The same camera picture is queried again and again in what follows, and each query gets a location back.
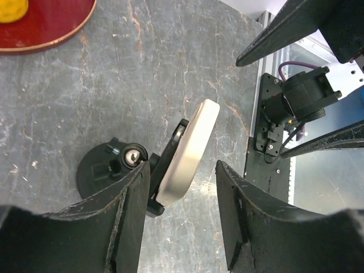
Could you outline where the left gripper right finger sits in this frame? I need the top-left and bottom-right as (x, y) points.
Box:
(216, 160), (363, 272)

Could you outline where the phone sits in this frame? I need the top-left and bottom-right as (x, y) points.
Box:
(156, 99), (220, 207)

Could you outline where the yellow mug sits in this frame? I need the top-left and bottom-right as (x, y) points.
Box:
(0, 0), (29, 23)

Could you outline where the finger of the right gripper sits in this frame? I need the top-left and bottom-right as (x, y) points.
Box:
(280, 120), (363, 159)

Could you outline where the black phone stand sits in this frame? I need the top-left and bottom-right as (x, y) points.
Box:
(76, 119), (189, 218)

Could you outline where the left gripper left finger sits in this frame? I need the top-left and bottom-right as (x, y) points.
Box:
(1, 162), (150, 272)

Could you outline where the red round tray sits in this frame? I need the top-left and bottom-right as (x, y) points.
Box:
(1, 0), (97, 55)

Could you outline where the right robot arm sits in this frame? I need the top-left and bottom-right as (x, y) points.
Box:
(235, 0), (363, 164)

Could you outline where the grey slotted cable duct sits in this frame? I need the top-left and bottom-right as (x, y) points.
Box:
(288, 157), (296, 205)

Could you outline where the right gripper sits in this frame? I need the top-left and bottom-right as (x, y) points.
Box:
(235, 0), (363, 67)

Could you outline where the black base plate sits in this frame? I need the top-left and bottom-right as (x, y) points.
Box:
(243, 73), (291, 203)

